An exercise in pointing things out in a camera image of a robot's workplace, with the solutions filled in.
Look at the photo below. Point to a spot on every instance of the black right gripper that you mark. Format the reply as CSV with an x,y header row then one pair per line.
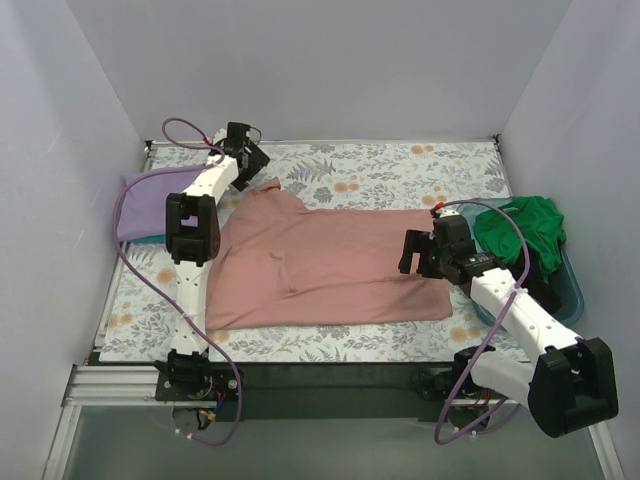
x,y
420,253

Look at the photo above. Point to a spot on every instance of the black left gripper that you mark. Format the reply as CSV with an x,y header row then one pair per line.
x,y
252,160

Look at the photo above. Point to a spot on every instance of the pink t-shirt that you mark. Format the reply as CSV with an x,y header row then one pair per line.
x,y
283,264

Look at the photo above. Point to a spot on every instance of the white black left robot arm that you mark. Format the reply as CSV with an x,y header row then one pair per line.
x,y
193,233

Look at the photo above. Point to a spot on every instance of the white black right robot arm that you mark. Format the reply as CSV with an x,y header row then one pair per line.
x,y
568,382

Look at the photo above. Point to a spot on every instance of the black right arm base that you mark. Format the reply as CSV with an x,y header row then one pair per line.
x,y
436,382

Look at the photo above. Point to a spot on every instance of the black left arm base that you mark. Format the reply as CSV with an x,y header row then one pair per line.
x,y
194,377

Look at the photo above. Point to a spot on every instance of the folded teal t-shirt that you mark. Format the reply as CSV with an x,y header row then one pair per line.
x,y
154,239

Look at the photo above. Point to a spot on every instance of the folded purple t-shirt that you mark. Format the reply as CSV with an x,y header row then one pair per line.
x,y
143,212

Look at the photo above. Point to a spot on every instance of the green t-shirt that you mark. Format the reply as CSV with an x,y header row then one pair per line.
x,y
541,225

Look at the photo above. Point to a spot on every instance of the black t-shirt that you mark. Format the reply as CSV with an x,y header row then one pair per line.
x,y
538,288

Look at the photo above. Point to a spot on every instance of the blue plastic bin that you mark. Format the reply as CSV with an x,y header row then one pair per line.
x,y
563,280

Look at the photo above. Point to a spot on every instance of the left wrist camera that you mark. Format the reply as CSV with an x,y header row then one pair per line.
x,y
240,139

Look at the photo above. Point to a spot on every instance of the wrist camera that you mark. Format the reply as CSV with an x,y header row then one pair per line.
x,y
440,211
240,139

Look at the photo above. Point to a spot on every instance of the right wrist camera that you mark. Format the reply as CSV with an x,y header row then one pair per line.
x,y
440,211

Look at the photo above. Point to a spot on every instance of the aluminium frame rail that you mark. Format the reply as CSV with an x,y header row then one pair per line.
x,y
349,398

